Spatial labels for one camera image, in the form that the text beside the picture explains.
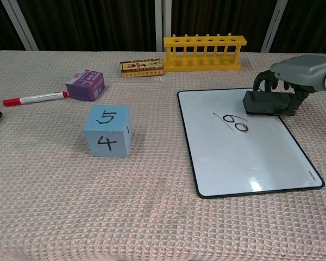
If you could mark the small black-framed whiteboard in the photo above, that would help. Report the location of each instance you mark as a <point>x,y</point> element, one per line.
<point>233,160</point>

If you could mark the white metal frame post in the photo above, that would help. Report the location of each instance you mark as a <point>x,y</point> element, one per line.
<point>159,25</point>
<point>274,27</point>
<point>20,25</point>

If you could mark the purple carton box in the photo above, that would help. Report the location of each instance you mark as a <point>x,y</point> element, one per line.
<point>84,85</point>

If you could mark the blue numbered foam cube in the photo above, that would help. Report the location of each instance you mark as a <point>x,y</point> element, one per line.
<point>108,136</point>

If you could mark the clear glass tube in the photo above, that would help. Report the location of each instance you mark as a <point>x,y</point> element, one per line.
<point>135,79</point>

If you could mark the black pleated curtain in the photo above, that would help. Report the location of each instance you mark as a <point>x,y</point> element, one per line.
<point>309,27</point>
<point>92,24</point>
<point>0,27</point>
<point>214,19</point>

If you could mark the yellow brown printed box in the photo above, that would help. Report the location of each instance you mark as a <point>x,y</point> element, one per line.
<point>141,68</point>

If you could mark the beige woven tablecloth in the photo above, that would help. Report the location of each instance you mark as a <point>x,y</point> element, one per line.
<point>97,204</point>

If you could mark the dark grey whiteboard eraser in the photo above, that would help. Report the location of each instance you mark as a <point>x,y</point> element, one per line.
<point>266,103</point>

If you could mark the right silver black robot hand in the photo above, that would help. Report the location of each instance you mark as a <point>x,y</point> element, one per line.
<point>298,72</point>

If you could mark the red marker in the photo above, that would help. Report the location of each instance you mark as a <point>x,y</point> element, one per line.
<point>35,98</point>

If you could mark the yellow test tube rack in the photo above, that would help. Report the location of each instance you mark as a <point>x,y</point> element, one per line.
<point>203,65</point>

